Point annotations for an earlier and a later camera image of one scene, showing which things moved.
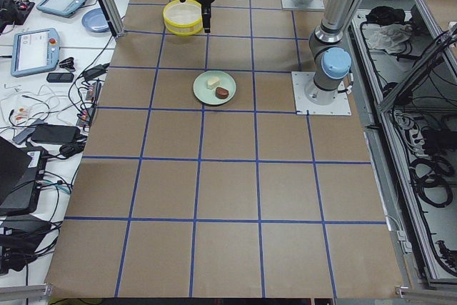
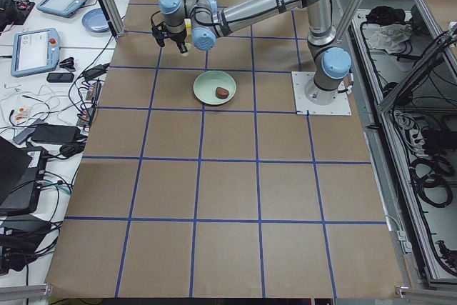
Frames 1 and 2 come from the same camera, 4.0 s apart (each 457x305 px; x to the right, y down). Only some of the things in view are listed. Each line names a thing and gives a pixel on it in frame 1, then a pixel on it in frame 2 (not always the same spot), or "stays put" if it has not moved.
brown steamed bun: x=221 y=93 stays put
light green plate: x=215 y=88 stays put
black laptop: x=22 y=171 stays put
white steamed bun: x=213 y=82 → x=188 y=46
